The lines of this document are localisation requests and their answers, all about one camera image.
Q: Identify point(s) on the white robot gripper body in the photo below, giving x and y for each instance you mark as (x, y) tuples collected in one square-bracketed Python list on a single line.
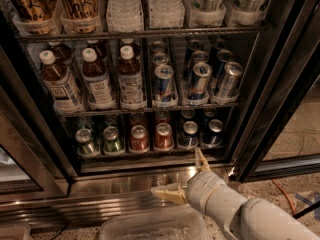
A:
[(201, 188)]

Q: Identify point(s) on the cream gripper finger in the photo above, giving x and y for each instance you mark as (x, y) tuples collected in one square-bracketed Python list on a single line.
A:
[(201, 162), (172, 192)]

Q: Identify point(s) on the red coke can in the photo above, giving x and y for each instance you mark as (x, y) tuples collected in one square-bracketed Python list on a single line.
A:
[(139, 140), (163, 139)]

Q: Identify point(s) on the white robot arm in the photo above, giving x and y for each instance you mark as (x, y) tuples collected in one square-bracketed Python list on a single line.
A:
[(262, 220)]

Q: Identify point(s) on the blue pepsi can front left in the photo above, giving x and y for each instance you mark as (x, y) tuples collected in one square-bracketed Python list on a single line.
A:
[(188, 137)]

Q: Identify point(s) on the blue pepsi can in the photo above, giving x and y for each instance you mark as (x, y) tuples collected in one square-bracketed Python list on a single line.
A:
[(188, 137), (212, 135)]

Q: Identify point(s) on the blue pepsi can front right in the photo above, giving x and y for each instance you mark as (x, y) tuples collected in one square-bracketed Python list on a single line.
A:
[(212, 135)]

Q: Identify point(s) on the red bull can front right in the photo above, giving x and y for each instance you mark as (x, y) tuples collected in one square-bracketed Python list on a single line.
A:
[(225, 90)]

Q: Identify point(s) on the red bull can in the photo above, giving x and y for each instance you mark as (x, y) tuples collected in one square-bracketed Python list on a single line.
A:
[(196, 86), (164, 88), (225, 90)]

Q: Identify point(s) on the red bull can front middle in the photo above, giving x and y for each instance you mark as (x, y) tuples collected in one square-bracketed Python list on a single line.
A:
[(196, 86)]

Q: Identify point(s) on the red bull can front left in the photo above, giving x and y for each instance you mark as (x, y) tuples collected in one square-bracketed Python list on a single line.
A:
[(164, 88)]

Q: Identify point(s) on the green soda can front right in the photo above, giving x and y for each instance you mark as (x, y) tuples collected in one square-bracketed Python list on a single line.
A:
[(113, 144)]

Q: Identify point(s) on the green soda can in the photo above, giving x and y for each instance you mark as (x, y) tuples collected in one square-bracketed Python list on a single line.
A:
[(87, 144), (113, 144)]

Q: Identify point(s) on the glass fridge door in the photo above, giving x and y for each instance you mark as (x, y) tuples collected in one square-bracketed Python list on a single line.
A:
[(283, 144)]

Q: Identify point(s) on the green soda can front left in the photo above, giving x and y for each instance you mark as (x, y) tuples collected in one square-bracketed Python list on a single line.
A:
[(87, 144)]

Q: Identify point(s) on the stainless steel fridge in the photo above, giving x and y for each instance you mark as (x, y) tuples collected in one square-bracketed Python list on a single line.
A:
[(64, 189)]

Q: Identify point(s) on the white labelled can left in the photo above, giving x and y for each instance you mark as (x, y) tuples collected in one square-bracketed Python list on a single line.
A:
[(204, 13)]

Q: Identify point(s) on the white labelled can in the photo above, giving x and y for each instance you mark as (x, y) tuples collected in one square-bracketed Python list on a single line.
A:
[(244, 12), (204, 13)]

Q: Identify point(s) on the white labelled can right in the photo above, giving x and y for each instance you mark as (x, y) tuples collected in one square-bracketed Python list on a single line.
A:
[(244, 12)]

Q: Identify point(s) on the clear plastic bin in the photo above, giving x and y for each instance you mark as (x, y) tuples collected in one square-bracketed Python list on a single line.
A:
[(166, 223)]

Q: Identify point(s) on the tea bottle front right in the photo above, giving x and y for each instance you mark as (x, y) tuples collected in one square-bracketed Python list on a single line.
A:
[(130, 80)]

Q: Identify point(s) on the tea bottle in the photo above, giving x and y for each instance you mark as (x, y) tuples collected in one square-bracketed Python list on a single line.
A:
[(61, 84), (130, 80), (97, 80)]

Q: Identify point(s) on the black stand leg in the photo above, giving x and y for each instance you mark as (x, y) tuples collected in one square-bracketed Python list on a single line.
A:
[(307, 210)]

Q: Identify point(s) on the tea bottle front middle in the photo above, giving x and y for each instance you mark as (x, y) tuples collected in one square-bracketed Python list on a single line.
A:
[(97, 80)]

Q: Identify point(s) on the tea bottle front left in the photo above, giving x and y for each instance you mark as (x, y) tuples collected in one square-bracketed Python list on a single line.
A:
[(61, 84)]

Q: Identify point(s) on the water bottle right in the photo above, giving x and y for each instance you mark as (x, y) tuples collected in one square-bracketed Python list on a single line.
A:
[(166, 13)]

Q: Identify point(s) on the water bottle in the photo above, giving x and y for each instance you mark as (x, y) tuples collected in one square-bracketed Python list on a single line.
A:
[(125, 16), (166, 13)]

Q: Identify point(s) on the water bottle left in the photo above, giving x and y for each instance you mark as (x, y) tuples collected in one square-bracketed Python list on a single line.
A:
[(125, 16)]

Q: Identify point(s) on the brown drink bottle right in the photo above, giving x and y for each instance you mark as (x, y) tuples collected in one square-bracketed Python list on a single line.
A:
[(81, 16)]

